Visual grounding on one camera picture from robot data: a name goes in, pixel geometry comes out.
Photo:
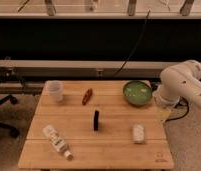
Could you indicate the translucent yellowish gripper tool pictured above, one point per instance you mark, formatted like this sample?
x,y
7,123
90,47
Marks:
x,y
164,114

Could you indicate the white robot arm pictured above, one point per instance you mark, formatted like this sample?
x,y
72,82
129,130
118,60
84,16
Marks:
x,y
178,81

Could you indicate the black standing eraser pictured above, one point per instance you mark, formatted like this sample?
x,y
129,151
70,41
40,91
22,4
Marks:
x,y
96,120

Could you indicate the small white cylinder container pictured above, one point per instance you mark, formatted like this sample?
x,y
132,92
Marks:
x,y
138,134

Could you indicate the green bowl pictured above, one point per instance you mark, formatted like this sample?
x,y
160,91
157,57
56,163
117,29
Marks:
x,y
137,93

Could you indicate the brown oblong food item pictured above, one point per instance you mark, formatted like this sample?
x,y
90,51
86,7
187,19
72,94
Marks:
x,y
87,96

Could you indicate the wooden table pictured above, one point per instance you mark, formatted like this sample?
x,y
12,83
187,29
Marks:
x,y
102,130

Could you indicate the white plastic bottle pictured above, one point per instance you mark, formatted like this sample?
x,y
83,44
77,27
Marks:
x,y
57,141

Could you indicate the clear plastic cup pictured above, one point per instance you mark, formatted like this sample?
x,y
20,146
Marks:
x,y
55,90

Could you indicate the black office chair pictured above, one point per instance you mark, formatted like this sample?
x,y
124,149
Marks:
x,y
13,131

